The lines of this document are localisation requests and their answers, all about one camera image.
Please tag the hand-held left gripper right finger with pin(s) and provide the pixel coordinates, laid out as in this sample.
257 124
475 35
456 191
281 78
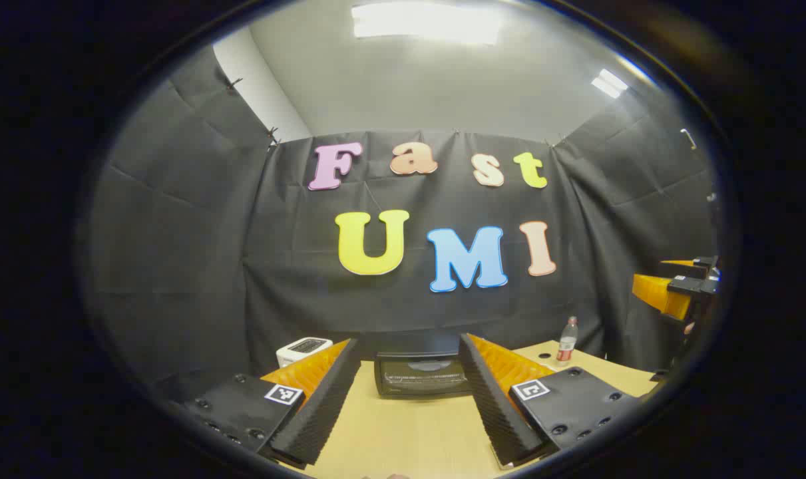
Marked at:
492 406

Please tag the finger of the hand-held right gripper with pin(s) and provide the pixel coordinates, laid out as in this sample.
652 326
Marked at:
692 267
655 293

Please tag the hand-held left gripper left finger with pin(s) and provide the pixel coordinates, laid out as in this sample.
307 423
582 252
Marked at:
319 412

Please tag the black electric oven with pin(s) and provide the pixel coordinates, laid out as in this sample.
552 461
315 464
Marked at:
422 376

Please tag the white toaster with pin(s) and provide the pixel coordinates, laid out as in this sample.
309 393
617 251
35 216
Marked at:
303 349

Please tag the clear plastic water bottle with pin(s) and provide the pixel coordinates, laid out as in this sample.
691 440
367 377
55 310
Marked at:
566 342

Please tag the black backdrop cloth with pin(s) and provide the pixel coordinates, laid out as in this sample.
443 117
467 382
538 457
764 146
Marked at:
243 233

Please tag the small ceiling light panel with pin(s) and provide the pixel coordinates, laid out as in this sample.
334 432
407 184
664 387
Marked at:
609 83

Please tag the large ceiling light panel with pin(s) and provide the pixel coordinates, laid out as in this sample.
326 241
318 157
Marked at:
426 22

